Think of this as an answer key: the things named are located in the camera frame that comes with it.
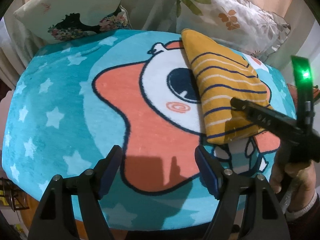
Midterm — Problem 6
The right hand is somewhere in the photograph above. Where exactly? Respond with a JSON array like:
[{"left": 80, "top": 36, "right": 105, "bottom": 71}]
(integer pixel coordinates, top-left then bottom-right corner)
[{"left": 270, "top": 152, "right": 316, "bottom": 212}]

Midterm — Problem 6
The dark red sleeve cuff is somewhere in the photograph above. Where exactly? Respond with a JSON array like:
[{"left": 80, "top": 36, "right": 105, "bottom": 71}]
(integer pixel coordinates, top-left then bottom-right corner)
[{"left": 285, "top": 191, "right": 320, "bottom": 240}]

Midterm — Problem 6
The turquoise cartoon plush blanket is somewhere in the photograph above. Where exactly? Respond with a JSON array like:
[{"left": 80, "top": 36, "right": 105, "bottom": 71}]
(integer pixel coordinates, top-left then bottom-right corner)
[{"left": 2, "top": 30, "right": 296, "bottom": 231}]

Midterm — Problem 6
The red object beside bed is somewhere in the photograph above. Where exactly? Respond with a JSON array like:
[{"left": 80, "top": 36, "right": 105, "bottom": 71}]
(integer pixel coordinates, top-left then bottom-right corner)
[{"left": 286, "top": 82, "right": 320, "bottom": 111}]

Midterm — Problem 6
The mustard striped knit sweater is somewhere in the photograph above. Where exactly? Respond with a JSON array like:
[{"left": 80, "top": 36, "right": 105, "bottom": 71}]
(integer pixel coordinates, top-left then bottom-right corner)
[{"left": 181, "top": 29, "right": 271, "bottom": 145}]

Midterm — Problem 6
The cream pillow with black figure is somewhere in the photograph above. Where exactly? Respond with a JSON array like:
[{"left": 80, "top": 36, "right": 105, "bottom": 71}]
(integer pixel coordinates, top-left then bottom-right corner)
[{"left": 14, "top": 0, "right": 131, "bottom": 44}]

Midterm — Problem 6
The white floral leaf pillow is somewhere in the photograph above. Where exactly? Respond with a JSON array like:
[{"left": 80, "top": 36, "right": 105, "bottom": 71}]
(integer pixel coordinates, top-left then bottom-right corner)
[{"left": 120, "top": 0, "right": 292, "bottom": 62}]

